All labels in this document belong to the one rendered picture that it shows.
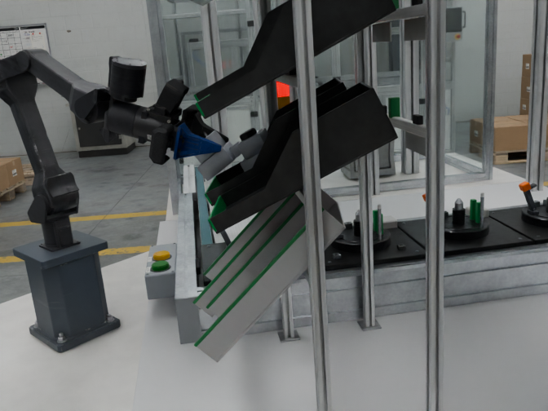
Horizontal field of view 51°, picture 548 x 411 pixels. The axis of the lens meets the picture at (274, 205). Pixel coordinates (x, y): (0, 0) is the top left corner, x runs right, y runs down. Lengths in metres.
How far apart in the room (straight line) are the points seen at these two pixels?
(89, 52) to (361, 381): 8.89
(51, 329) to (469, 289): 0.89
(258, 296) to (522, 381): 0.49
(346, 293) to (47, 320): 0.63
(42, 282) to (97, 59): 8.47
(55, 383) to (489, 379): 0.78
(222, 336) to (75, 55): 8.99
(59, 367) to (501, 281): 0.94
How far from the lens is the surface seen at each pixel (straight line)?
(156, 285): 1.33
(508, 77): 10.10
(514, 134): 6.74
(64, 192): 1.23
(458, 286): 1.31
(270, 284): 0.82
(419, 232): 1.45
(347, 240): 1.33
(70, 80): 1.13
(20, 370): 1.27
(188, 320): 1.20
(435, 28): 0.77
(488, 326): 1.25
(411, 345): 1.17
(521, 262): 1.36
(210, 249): 1.40
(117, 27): 9.55
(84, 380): 1.17
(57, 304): 1.27
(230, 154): 0.98
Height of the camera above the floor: 1.43
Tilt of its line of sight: 16 degrees down
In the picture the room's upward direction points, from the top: 4 degrees counter-clockwise
